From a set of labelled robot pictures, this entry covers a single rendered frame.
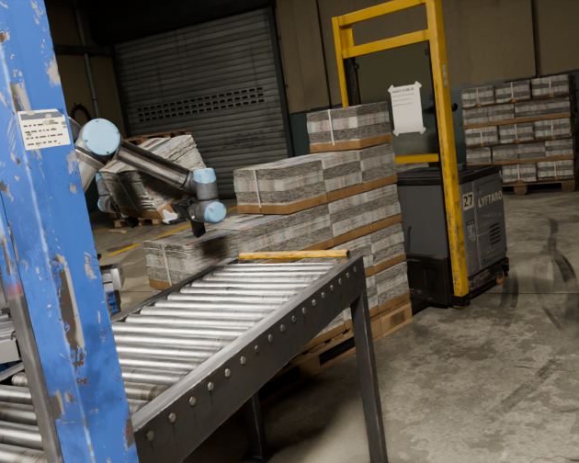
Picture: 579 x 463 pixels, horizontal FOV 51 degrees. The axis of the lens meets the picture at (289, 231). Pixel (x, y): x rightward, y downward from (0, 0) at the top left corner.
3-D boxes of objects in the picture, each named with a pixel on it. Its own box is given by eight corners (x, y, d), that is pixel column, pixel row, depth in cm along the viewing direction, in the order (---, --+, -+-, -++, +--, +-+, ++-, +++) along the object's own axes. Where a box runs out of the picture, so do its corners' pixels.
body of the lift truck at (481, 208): (381, 291, 428) (368, 178, 413) (426, 270, 464) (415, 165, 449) (471, 303, 377) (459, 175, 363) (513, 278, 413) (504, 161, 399)
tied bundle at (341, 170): (278, 203, 337) (271, 161, 333) (314, 193, 357) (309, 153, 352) (328, 203, 309) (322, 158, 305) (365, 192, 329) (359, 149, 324)
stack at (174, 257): (172, 407, 296) (139, 241, 280) (334, 326, 373) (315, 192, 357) (220, 429, 267) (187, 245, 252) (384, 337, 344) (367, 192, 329)
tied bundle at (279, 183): (237, 214, 318) (230, 170, 314) (278, 202, 338) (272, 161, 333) (286, 215, 291) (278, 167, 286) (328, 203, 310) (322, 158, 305)
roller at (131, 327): (119, 335, 175) (116, 319, 174) (262, 343, 153) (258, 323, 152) (107, 343, 170) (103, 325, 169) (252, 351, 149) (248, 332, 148)
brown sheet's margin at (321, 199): (237, 212, 318) (236, 204, 317) (278, 201, 337) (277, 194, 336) (286, 214, 290) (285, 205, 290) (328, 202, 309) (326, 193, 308)
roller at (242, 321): (134, 327, 180) (131, 311, 179) (274, 333, 159) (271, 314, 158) (123, 333, 176) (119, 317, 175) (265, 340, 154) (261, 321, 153)
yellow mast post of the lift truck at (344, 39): (364, 284, 419) (331, 17, 387) (372, 280, 425) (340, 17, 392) (375, 285, 412) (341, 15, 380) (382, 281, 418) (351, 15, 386)
